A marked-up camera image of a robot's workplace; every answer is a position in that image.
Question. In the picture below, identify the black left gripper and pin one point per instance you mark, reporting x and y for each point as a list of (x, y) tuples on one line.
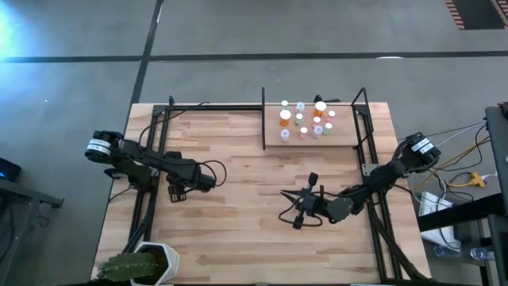
[(184, 175)]

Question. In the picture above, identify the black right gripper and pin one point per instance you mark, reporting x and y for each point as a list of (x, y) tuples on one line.
[(315, 204)]

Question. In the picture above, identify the pale purple medicine bottle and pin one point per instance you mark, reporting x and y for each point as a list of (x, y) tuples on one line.
[(317, 130), (285, 134), (300, 106)]

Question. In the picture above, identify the green medicine bottle white cap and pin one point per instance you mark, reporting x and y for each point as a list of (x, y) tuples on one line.
[(328, 126), (284, 103), (299, 117)]

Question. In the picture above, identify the large orange medicine bottle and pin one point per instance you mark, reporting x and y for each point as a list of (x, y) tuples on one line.
[(285, 115), (320, 106)]

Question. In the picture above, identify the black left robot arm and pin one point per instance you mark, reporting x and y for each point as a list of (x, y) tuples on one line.
[(135, 153)]

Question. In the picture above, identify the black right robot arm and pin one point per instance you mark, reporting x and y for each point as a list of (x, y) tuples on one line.
[(389, 175)]

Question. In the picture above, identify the white hexagonal plant pot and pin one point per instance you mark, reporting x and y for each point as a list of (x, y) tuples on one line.
[(171, 258)]

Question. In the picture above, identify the green cactus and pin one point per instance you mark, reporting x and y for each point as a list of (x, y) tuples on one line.
[(127, 267)]

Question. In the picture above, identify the white power strip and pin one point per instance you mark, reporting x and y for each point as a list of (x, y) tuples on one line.
[(430, 204)]

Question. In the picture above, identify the clear plastic bottle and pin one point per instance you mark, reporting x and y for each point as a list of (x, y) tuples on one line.
[(442, 251), (480, 253)]

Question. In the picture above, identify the grey metal stand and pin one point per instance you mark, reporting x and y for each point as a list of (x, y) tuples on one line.
[(24, 192)]

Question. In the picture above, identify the black box with blue light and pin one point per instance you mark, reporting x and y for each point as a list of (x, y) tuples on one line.
[(10, 171)]

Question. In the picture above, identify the yellow power plug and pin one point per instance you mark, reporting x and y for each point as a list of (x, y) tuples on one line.
[(476, 180)]

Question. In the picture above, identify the black metal table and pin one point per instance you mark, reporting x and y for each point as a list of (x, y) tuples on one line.
[(498, 139)]

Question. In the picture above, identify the black mat with striped edge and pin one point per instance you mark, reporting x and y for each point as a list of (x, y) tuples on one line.
[(476, 14)]

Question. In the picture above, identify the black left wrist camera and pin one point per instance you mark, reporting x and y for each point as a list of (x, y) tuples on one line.
[(206, 183)]

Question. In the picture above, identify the black aluminium rig frame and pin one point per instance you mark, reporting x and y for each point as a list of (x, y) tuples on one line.
[(218, 107)]

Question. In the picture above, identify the silver metal corner bracket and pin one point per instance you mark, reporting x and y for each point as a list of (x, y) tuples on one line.
[(369, 168)]

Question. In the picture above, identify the black metal shelf frame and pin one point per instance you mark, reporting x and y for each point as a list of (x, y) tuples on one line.
[(262, 119)]

